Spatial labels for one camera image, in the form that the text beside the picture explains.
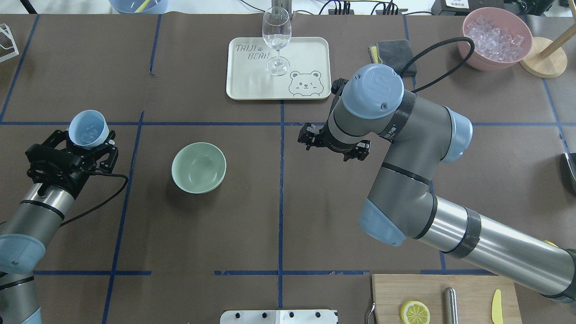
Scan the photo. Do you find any yellow plastic fork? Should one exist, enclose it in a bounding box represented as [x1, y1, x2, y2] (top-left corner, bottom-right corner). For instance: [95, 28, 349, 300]
[134, 0, 150, 13]

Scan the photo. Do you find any metal ice scoop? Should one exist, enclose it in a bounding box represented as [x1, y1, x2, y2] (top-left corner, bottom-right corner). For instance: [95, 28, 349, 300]
[560, 153, 576, 196]

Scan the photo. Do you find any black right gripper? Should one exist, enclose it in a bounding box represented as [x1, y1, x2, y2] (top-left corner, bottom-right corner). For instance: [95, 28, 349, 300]
[297, 123, 371, 162]

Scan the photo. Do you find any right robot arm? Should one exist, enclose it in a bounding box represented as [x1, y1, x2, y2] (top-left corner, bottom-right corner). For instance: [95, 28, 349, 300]
[298, 63, 575, 303]

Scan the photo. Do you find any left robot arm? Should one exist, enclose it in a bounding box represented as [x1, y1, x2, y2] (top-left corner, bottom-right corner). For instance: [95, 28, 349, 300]
[0, 130, 118, 324]

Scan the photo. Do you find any grey folded cloth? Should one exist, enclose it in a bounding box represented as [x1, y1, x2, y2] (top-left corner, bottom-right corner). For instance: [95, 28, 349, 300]
[368, 39, 417, 77]

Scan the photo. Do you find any clear wine glass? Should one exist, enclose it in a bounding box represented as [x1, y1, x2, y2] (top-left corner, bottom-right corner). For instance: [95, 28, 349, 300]
[262, 6, 292, 77]

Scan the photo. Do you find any cream bear tray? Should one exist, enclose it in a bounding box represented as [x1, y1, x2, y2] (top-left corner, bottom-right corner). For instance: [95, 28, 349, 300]
[226, 37, 331, 100]

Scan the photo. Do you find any wooden cup stand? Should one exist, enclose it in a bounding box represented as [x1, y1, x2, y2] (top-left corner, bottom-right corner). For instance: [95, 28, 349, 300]
[520, 24, 576, 78]

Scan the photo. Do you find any blue bowl with fork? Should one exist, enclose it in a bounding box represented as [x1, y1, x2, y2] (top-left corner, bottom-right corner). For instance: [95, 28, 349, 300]
[109, 0, 170, 14]

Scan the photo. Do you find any halved lemon slice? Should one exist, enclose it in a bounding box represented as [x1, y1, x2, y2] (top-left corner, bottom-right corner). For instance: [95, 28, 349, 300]
[399, 300, 431, 324]

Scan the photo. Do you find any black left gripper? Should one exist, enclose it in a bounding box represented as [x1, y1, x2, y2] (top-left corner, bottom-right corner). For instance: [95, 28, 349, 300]
[25, 130, 118, 198]

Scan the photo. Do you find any pink bowl of ice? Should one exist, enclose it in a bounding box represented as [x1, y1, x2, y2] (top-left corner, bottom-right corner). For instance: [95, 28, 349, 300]
[462, 7, 533, 71]

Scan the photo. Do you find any green ceramic bowl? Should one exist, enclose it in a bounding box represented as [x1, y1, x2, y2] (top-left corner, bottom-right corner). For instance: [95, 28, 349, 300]
[171, 142, 227, 194]

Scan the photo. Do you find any white wire cup rack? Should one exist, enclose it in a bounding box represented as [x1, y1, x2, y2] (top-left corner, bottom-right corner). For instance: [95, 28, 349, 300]
[0, 24, 20, 62]

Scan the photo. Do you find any light blue plastic cup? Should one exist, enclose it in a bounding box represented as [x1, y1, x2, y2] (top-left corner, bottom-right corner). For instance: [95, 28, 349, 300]
[68, 109, 109, 149]

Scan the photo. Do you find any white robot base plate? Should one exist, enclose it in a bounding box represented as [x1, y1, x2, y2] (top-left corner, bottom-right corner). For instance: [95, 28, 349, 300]
[220, 309, 339, 324]

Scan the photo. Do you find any yellow plastic knife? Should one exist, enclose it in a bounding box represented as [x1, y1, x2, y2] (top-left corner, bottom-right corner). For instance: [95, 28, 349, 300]
[491, 289, 504, 324]

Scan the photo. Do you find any wooden cutting board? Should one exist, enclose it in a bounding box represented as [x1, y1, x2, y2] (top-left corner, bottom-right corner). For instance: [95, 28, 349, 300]
[372, 274, 522, 324]

